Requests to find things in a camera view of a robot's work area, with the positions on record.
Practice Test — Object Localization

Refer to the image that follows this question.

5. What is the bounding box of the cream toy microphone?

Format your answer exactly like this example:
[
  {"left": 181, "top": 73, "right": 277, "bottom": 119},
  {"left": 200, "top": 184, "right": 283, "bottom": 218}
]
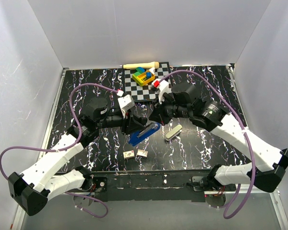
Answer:
[{"left": 122, "top": 61, "right": 159, "bottom": 69}]

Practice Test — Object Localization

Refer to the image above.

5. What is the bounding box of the staple box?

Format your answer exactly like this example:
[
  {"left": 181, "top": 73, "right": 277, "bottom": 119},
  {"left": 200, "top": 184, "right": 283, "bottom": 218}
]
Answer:
[
  {"left": 123, "top": 150, "right": 135, "bottom": 159},
  {"left": 136, "top": 149, "right": 148, "bottom": 158}
]

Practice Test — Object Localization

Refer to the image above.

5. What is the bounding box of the right staple box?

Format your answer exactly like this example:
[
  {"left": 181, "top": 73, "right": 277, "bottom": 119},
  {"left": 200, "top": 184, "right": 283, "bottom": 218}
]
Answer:
[{"left": 136, "top": 149, "right": 148, "bottom": 158}]

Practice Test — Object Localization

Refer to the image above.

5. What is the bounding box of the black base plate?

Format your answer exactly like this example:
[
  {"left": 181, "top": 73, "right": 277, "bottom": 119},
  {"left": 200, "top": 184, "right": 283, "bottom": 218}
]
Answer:
[{"left": 92, "top": 169, "right": 209, "bottom": 202}]

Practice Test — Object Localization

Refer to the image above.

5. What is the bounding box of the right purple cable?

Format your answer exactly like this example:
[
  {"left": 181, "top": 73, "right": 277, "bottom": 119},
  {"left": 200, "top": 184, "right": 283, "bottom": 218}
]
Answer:
[{"left": 158, "top": 69, "right": 257, "bottom": 219}]

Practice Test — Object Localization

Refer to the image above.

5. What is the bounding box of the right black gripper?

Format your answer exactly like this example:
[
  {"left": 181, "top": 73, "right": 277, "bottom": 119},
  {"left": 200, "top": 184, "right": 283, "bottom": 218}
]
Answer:
[{"left": 148, "top": 93, "right": 191, "bottom": 126}]

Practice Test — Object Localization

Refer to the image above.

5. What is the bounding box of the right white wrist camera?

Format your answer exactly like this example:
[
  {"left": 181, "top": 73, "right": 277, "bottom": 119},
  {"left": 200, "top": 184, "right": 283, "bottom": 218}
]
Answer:
[{"left": 151, "top": 79, "right": 171, "bottom": 104}]

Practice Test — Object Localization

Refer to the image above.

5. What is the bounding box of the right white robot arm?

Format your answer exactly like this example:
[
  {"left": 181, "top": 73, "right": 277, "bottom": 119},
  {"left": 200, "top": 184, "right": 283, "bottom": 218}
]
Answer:
[{"left": 149, "top": 80, "right": 288, "bottom": 193}]

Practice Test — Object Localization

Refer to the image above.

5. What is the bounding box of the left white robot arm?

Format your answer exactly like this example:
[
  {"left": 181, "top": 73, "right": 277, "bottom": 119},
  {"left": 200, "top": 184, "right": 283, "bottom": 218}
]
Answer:
[{"left": 8, "top": 95, "right": 147, "bottom": 216}]

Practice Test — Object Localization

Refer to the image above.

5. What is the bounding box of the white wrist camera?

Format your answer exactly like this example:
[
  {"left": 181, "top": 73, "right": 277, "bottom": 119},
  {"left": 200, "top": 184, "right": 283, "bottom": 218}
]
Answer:
[
  {"left": 151, "top": 79, "right": 171, "bottom": 104},
  {"left": 117, "top": 90, "right": 135, "bottom": 118}
]

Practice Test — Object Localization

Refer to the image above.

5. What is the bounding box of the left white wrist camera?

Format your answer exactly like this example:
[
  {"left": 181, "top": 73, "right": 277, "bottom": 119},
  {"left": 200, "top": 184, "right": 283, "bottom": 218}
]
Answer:
[{"left": 117, "top": 90, "right": 135, "bottom": 118}]

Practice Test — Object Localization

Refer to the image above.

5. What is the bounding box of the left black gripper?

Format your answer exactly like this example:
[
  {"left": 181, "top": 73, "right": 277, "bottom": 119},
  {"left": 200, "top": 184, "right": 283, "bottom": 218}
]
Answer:
[{"left": 96, "top": 108, "right": 145, "bottom": 135}]

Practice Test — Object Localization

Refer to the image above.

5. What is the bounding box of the blue stapler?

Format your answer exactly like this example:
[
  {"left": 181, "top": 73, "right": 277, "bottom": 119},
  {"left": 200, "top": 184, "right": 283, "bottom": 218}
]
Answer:
[{"left": 128, "top": 122, "right": 161, "bottom": 147}]

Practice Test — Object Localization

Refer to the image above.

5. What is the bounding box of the grey beige stapler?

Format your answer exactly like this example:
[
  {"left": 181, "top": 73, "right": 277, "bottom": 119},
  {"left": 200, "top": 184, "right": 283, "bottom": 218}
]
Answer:
[{"left": 165, "top": 125, "right": 182, "bottom": 141}]

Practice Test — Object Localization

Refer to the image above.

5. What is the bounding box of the black white checkerboard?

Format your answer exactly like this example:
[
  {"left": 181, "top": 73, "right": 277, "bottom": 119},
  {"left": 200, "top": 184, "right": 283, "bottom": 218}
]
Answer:
[{"left": 124, "top": 62, "right": 171, "bottom": 102}]

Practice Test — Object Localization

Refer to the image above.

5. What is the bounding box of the left staple box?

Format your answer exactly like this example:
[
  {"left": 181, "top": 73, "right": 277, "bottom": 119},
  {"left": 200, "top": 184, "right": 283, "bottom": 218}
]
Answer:
[{"left": 123, "top": 150, "right": 135, "bottom": 159}]

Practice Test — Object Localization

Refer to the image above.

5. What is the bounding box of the blue block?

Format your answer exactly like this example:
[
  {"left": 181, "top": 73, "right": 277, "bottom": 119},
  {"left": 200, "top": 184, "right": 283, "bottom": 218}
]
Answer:
[{"left": 146, "top": 72, "right": 152, "bottom": 78}]

